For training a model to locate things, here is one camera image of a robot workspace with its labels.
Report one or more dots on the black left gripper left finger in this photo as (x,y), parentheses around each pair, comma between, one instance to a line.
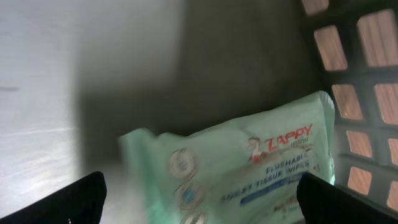
(80,202)

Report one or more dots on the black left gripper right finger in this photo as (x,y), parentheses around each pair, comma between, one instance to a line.
(321,202)

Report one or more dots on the mint green wipes pack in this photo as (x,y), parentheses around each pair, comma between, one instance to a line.
(245,170)

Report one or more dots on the dark grey plastic basket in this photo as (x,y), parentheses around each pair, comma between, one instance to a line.
(77,75)

